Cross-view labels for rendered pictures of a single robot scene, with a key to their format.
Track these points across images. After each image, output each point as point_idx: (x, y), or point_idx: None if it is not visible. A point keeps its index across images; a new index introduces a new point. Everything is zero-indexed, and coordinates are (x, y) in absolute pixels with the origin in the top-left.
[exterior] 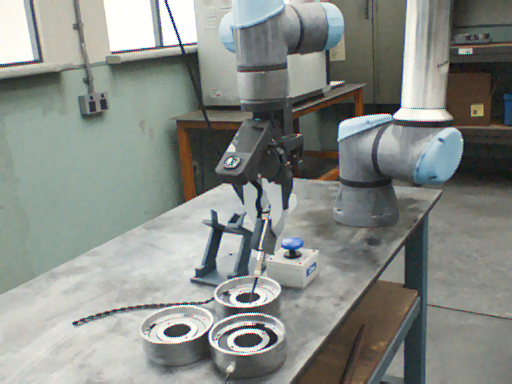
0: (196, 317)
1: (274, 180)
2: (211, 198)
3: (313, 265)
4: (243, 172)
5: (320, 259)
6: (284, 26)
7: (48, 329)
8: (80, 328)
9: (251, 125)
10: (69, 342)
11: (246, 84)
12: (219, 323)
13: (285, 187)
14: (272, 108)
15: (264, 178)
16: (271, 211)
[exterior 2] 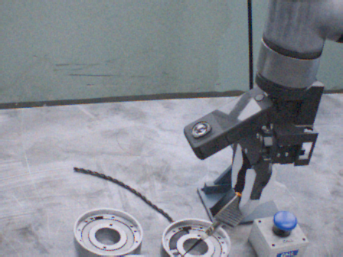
0: (135, 235)
1: (253, 166)
2: (328, 104)
3: (292, 252)
4: (199, 148)
5: (323, 245)
6: (321, 14)
7: (58, 161)
8: (74, 176)
9: (255, 97)
10: (55, 183)
11: (260, 53)
12: (133, 256)
13: (257, 180)
14: (276, 94)
15: (247, 157)
16: (243, 191)
